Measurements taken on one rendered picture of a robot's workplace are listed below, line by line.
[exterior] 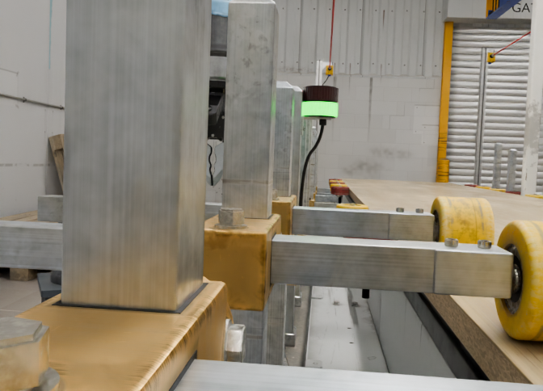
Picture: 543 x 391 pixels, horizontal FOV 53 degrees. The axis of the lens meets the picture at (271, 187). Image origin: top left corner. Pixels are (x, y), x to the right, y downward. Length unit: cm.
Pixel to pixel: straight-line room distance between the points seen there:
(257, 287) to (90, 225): 19
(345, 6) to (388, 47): 96
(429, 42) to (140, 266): 919
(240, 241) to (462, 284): 15
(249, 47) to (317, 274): 17
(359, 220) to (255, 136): 25
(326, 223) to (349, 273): 25
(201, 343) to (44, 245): 27
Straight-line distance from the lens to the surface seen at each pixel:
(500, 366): 39
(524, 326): 38
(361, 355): 117
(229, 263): 34
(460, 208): 62
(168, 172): 16
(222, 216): 34
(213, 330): 18
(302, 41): 913
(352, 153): 895
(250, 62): 41
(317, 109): 89
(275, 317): 68
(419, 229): 62
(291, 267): 37
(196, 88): 17
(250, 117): 40
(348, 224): 62
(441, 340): 67
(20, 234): 42
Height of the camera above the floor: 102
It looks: 3 degrees down
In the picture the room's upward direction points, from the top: 2 degrees clockwise
